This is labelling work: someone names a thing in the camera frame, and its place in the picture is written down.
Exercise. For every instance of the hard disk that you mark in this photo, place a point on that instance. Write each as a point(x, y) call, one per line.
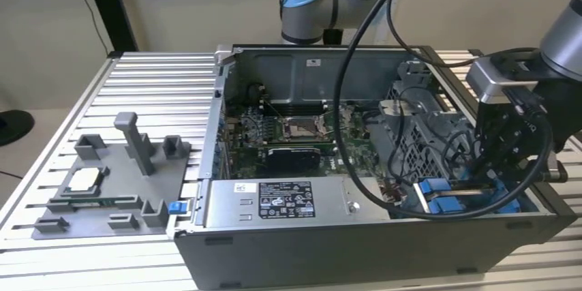
point(434, 187)

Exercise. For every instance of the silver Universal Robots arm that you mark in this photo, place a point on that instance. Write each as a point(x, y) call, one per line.
point(308, 15)

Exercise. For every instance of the grey perforated disk bay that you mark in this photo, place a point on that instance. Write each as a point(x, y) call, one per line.
point(411, 154)

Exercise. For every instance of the green motherboard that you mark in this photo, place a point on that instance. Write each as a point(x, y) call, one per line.
point(359, 148)

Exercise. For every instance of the CPU socket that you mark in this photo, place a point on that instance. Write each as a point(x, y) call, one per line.
point(302, 127)

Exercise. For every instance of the black graphics card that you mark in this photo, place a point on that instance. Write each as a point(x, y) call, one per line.
point(292, 159)

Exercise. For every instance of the dark grey PC case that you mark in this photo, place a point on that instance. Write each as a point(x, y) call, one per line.
point(318, 253)

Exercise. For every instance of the silver power supply unit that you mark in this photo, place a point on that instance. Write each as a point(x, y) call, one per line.
point(223, 202)

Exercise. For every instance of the blue case latch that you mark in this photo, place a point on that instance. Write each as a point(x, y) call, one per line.
point(176, 208)

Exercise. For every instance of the grey parts rack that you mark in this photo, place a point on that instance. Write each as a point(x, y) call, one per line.
point(117, 168)

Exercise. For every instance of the green RAM stick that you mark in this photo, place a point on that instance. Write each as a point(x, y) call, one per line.
point(103, 201)

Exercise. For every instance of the silver CPU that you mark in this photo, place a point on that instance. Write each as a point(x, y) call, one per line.
point(84, 180)

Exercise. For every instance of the black round stand base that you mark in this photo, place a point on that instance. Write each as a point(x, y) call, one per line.
point(16, 127)

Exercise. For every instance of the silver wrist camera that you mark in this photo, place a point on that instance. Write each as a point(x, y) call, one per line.
point(488, 79)

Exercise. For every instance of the black frame post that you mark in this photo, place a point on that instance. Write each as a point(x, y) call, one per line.
point(115, 8)

